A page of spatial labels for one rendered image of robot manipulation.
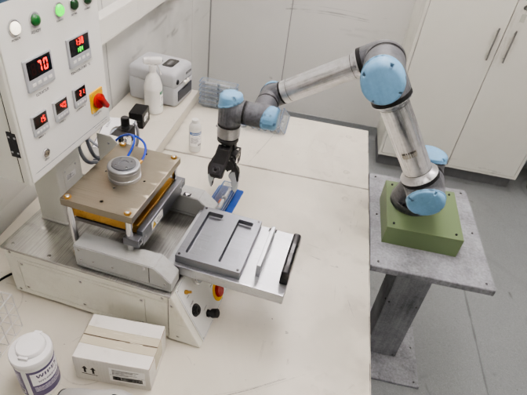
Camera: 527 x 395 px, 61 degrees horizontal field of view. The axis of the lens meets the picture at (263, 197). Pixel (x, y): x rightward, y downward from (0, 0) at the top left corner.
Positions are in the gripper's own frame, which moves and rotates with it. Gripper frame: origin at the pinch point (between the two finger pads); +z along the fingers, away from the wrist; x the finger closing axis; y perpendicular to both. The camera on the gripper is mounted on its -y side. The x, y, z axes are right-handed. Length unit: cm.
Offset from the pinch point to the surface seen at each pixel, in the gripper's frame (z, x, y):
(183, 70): -12, 42, 61
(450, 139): 49, -105, 184
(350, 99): 52, -30, 218
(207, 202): -15.2, -4.7, -27.4
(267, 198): 7.8, -14.6, 11.1
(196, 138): 0.6, 21.7, 28.2
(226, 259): -15, -17, -46
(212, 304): 4.9, -14.3, -45.0
